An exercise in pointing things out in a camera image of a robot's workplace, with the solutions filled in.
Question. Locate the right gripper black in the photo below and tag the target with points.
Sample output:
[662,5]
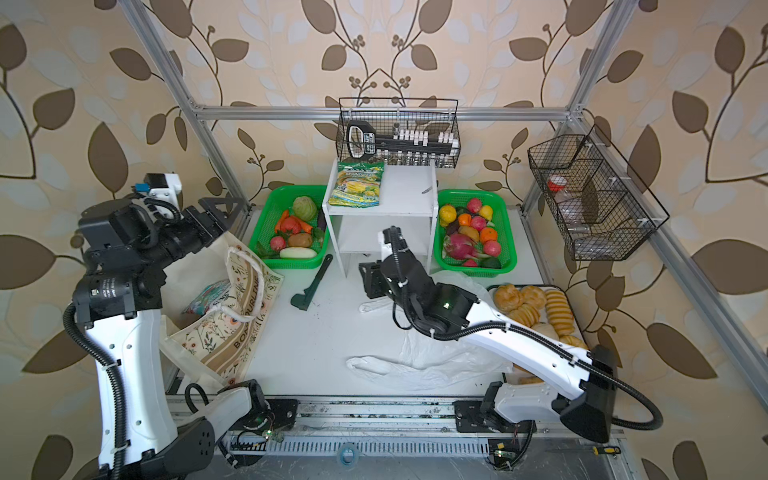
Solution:
[371,279]

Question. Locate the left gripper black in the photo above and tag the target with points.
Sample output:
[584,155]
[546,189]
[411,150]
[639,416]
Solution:
[212,229]

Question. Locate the Fox's candy bag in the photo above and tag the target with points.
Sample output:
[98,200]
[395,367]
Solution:
[209,297]

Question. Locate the pink dragon fruit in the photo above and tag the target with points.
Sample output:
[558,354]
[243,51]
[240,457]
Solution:
[459,247]

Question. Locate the white plastic grocery bag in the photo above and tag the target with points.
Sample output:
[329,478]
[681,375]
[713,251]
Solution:
[425,364]

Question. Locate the yellow lemon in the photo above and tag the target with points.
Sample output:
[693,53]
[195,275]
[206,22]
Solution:
[447,214]

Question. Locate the cream floral tote bag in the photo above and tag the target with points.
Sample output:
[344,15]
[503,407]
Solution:
[217,348]

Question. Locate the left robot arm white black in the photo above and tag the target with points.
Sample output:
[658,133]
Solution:
[115,317]

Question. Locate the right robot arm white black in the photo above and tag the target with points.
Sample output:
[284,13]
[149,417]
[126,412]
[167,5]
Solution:
[605,402]

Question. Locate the red radish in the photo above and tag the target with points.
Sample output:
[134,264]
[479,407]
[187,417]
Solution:
[278,243]

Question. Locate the orange carrot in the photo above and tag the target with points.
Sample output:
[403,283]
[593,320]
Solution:
[279,223]

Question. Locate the red tomato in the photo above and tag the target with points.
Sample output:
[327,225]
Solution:
[292,226]

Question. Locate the left green plastic basket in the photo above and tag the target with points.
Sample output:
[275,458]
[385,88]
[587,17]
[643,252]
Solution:
[278,201]

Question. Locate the green plastic basket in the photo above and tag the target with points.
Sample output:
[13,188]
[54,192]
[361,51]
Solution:
[476,210]
[278,201]

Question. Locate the white radish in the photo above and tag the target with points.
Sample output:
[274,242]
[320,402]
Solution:
[297,253]

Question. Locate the brown potato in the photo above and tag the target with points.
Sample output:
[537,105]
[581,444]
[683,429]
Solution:
[300,240]

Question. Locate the dark green toy wrench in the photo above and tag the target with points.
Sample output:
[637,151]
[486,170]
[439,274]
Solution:
[303,300]

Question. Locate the green cabbage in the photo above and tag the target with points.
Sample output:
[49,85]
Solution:
[305,209]

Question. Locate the white two-tier shelf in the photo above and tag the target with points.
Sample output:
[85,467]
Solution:
[408,200]

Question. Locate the yellow green snack bag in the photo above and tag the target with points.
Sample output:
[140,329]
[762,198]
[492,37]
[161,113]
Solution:
[357,184]

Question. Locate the right green plastic basket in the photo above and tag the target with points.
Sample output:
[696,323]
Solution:
[476,210]

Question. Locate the dark green avocado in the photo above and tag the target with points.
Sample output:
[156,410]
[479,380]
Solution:
[491,263]

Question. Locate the red apple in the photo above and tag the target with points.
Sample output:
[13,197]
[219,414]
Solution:
[492,248]

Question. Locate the orange fruit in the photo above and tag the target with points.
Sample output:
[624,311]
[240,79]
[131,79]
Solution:
[488,234]

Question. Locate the croissant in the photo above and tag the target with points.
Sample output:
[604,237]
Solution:
[507,298]

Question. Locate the black bread tray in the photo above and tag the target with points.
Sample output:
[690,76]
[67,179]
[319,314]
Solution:
[540,324]

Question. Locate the sliced bread loaf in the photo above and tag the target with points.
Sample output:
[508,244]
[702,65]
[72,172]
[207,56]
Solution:
[559,314]

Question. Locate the plastic bottle red cap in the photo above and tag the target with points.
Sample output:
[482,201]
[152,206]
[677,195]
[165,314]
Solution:
[569,204]

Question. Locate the yellow black screwdriver right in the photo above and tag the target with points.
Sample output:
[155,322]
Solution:
[606,450]

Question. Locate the back black wire basket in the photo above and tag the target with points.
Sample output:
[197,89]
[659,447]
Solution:
[432,113]

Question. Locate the black wire basket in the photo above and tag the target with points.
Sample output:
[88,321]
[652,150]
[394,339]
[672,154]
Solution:
[620,210]
[432,113]

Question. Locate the right black wire basket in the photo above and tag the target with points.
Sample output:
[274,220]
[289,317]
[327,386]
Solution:
[620,210]

